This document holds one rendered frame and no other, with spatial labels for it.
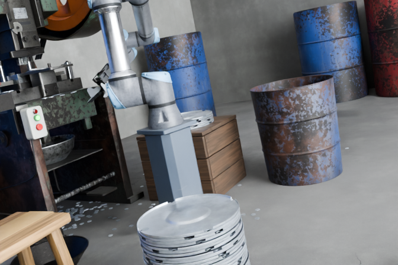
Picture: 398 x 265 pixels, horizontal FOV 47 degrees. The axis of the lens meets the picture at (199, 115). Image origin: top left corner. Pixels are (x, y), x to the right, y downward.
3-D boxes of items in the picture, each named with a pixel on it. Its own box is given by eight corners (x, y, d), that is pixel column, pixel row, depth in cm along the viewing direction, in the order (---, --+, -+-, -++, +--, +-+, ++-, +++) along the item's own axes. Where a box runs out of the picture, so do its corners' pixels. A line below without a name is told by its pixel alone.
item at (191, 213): (213, 189, 145) (212, 187, 145) (258, 213, 119) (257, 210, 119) (126, 217, 135) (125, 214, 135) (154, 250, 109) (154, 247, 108)
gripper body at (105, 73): (90, 80, 216) (104, 64, 223) (103, 93, 220) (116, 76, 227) (99, 77, 211) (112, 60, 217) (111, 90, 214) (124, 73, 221)
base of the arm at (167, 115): (191, 120, 191) (186, 97, 189) (163, 129, 181) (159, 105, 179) (168, 120, 202) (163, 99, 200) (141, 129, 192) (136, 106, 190)
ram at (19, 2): (47, 45, 227) (32, -14, 222) (21, 49, 215) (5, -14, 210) (26, 51, 237) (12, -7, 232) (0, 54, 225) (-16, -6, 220)
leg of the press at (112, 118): (144, 196, 250) (108, 33, 236) (130, 204, 240) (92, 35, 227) (41, 191, 302) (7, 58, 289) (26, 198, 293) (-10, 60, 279)
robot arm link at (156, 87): (176, 100, 184) (169, 68, 182) (143, 107, 183) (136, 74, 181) (175, 97, 196) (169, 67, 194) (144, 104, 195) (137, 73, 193)
